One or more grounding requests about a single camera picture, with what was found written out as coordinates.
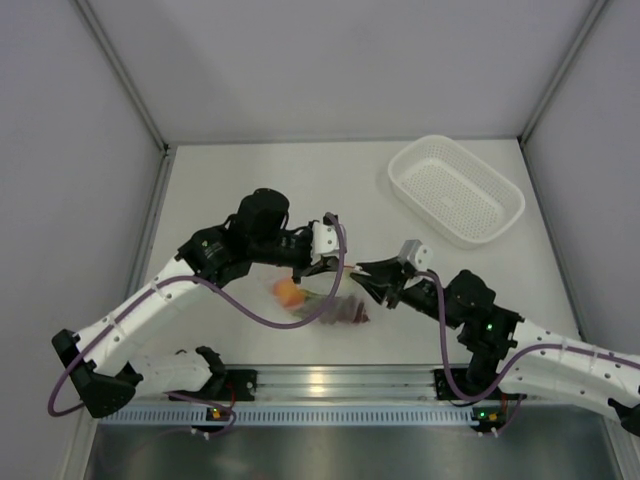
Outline orange fake peach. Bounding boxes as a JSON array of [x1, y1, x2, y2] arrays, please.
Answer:
[[272, 278, 305, 309]]

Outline aluminium mounting rail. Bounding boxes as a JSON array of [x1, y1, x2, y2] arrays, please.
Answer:
[[79, 363, 621, 402]]

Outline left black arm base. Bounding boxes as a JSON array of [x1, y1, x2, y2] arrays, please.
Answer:
[[217, 368, 258, 402]]

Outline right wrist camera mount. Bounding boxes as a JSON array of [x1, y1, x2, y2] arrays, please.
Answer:
[[398, 239, 434, 271]]

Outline purple fake grapes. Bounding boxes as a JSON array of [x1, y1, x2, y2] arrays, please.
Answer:
[[319, 295, 370, 325]]

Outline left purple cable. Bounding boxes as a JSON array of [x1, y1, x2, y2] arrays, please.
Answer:
[[47, 211, 349, 417]]

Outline green fake scallion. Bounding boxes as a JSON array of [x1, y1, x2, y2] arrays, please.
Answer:
[[285, 290, 326, 320]]

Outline clear zip top bag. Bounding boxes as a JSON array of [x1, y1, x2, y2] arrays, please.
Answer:
[[261, 265, 371, 326]]

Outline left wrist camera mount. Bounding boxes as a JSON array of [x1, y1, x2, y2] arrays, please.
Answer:
[[310, 218, 347, 261]]

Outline white perforated plastic basket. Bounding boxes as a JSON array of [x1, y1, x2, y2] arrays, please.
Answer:
[[387, 135, 526, 250]]

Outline white slotted cable duct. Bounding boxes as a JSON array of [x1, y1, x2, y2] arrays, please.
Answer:
[[100, 403, 479, 427]]

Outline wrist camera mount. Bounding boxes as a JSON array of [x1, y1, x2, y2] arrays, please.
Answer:
[[398, 239, 434, 271], [310, 218, 347, 261]]

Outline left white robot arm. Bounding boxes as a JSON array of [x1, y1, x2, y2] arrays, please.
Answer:
[[47, 188, 347, 418]]

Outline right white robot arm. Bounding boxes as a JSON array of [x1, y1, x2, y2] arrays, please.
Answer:
[[350, 258, 639, 435]]

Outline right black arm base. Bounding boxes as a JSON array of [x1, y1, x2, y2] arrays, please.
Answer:
[[433, 367, 474, 402]]

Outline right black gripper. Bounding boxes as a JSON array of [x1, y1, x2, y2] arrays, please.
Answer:
[[352, 255, 464, 329]]

